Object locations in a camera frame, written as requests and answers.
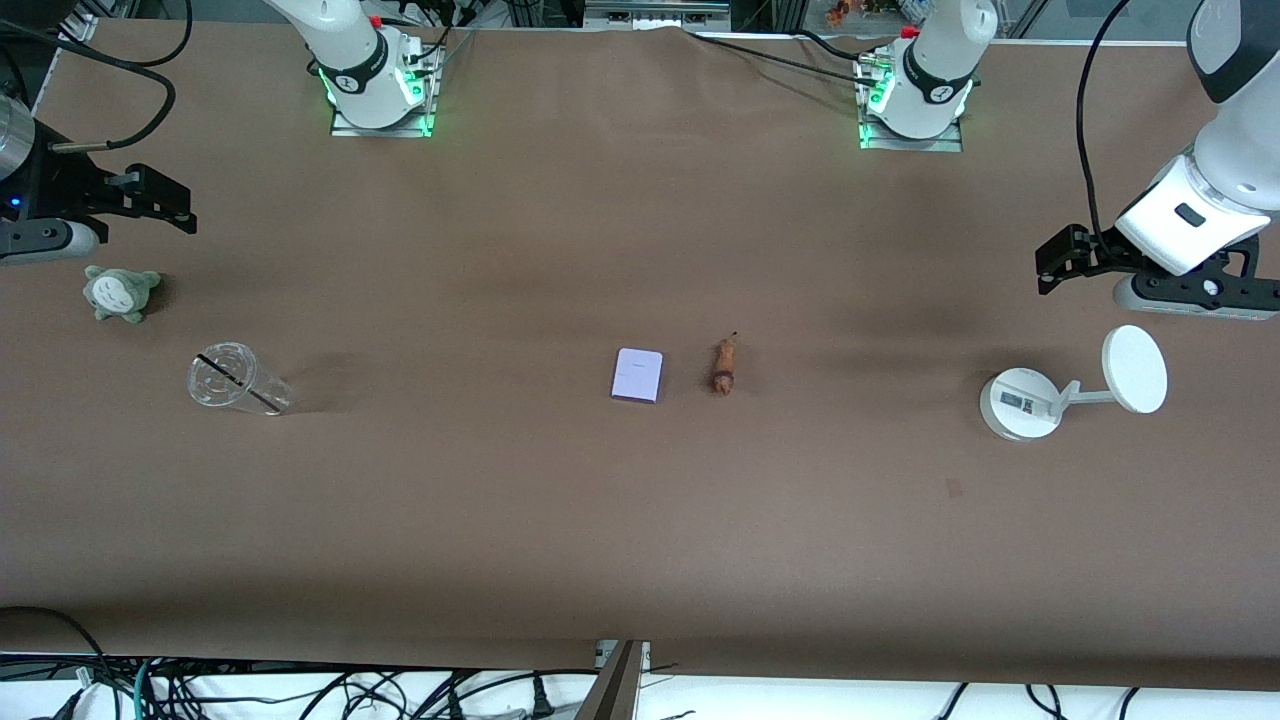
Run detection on white round phone stand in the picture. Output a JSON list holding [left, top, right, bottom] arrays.
[[978, 324, 1169, 443]]

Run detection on black cable on table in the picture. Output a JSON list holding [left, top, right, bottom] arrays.
[[684, 28, 883, 87]]

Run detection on brown lion statue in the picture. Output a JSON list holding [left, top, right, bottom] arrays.
[[709, 330, 742, 396]]

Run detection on grey plush toy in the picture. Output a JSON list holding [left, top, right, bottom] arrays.
[[82, 264, 162, 325]]

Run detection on silver metal rail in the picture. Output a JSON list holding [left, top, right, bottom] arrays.
[[584, 0, 733, 31]]

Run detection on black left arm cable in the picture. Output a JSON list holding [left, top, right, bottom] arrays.
[[1075, 0, 1137, 253]]

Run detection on clear plastic cup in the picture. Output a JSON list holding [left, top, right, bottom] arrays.
[[186, 342, 295, 418]]

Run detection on black straw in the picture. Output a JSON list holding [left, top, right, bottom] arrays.
[[196, 353, 285, 416]]

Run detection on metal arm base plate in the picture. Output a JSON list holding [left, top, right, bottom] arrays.
[[855, 50, 965, 153], [330, 40, 443, 139]]

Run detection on black looped floor cable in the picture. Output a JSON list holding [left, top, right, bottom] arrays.
[[0, 605, 113, 720]]

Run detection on brown table post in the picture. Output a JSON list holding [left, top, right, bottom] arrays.
[[574, 640, 647, 720]]

